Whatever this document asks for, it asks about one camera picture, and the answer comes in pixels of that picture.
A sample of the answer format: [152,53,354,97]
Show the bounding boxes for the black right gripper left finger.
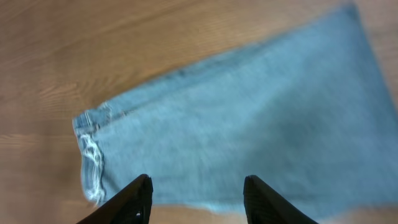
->
[77,174,153,224]

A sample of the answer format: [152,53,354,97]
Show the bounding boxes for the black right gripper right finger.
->
[243,175,317,224]

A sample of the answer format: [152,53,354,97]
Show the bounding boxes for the light blue denim jeans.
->
[73,4,397,219]

